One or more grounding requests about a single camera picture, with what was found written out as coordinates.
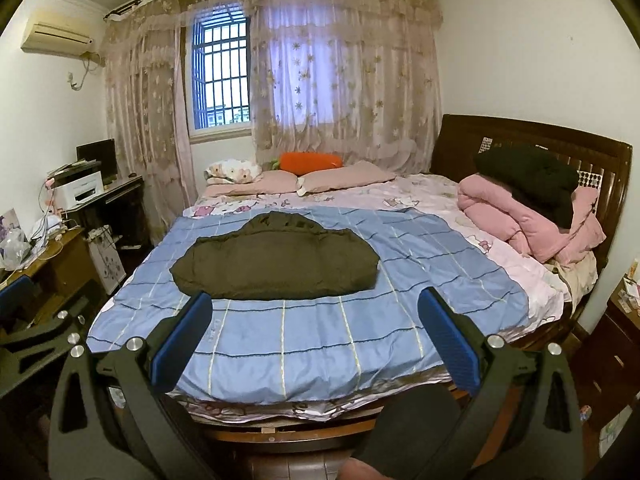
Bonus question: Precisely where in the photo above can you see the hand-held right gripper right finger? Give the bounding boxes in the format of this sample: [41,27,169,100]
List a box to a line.
[417,287,586,480]

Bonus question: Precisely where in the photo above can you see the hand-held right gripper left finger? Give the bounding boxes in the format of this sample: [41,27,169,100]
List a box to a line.
[47,290,236,480]

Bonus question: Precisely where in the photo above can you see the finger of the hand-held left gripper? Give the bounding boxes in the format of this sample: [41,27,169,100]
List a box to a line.
[0,274,90,376]

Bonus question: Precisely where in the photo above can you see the olive green jacket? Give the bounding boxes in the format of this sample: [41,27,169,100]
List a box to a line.
[169,211,381,302]

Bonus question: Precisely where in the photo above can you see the clear plastic bag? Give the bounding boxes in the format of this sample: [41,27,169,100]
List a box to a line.
[0,230,31,271]

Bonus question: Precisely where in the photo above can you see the wooden desk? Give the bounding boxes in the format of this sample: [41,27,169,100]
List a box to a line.
[0,227,108,341]

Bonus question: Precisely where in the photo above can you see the white floral panel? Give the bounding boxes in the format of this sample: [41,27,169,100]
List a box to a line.
[87,225,126,296]

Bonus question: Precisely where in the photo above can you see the person's leg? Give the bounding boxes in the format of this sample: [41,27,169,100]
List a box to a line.
[350,384,463,480]

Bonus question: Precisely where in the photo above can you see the white printer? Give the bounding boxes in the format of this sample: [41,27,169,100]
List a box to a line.
[52,162,106,211]

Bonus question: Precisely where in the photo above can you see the blue checked blanket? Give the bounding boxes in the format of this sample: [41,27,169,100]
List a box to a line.
[86,203,531,403]

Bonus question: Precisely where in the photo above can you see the pink quilt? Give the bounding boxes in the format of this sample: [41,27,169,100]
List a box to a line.
[457,172,608,266]

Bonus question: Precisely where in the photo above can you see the beige cloth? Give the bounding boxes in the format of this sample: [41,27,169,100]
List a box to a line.
[550,255,598,301]

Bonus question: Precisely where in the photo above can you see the black computer desk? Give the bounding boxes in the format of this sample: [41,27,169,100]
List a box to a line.
[65,175,151,251]

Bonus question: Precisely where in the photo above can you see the black computer monitor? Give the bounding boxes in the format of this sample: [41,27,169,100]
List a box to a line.
[76,138,118,186]

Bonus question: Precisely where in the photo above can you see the wooden nightstand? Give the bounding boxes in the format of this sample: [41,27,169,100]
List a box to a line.
[570,280,640,436]

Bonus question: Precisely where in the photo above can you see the white floral pillow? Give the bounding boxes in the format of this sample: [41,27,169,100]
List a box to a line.
[204,159,263,186]

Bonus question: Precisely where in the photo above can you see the pink pillow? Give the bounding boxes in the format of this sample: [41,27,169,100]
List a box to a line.
[297,161,398,196]
[202,169,301,198]

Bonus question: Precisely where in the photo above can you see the black garment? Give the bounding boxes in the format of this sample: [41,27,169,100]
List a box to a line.
[472,144,581,228]

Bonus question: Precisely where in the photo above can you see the pink lace curtain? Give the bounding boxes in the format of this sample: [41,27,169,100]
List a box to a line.
[247,0,443,173]
[102,0,198,233]

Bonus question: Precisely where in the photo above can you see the orange carrot pillow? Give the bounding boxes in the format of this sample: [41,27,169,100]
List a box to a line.
[270,151,345,177]

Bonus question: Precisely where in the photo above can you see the barred window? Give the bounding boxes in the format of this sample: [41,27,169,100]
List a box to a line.
[186,2,253,143]

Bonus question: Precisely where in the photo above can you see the dark wooden bed frame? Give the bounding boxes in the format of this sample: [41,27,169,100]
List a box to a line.
[112,114,633,456]

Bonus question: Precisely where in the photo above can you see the wall air conditioner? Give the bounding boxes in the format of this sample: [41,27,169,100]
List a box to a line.
[20,19,96,56]

